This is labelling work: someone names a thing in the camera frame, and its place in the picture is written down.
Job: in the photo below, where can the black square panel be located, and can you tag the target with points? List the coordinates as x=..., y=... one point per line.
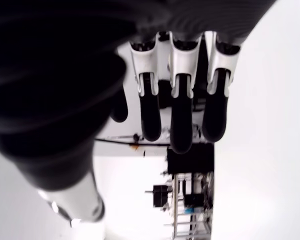
x=160, y=196

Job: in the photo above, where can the aluminium shelf rack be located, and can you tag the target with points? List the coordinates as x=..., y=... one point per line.
x=176, y=212

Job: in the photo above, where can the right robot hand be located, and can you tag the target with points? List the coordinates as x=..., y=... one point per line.
x=52, y=75

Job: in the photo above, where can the long black pole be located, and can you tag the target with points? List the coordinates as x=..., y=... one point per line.
x=115, y=141

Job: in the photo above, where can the black cabinet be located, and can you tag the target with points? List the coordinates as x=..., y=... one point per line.
x=190, y=160

